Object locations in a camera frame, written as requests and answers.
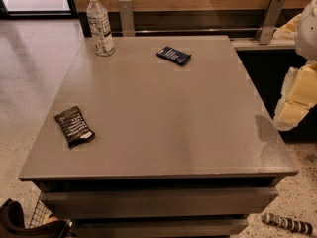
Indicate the clear plastic water bottle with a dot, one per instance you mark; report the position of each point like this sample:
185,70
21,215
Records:
100,28

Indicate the right metal wall bracket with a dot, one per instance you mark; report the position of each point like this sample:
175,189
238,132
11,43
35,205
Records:
265,31

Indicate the grey table drawer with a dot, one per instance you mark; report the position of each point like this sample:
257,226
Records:
159,203
189,228

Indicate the grey table lower drawer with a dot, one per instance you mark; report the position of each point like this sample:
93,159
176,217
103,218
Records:
189,228

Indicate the blue rxbar blueberry wrapper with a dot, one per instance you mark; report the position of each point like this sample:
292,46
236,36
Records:
173,55

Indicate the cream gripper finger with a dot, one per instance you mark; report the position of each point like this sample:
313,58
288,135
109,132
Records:
298,96
288,31

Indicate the left metal wall bracket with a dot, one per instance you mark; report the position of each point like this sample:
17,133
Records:
127,18

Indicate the black rxbar chocolate wrapper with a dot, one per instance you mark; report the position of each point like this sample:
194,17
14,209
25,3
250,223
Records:
74,127

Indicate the metal wall bracket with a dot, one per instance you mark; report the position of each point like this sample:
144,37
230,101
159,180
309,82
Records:
127,18
265,31

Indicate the wire mesh basket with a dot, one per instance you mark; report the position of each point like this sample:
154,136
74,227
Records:
40,215

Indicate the black and white striped stick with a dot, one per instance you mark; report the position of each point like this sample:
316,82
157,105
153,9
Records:
289,224

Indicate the grey table upper drawer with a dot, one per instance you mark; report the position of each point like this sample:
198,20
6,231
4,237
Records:
159,203

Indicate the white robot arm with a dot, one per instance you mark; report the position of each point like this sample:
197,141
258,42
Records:
306,36

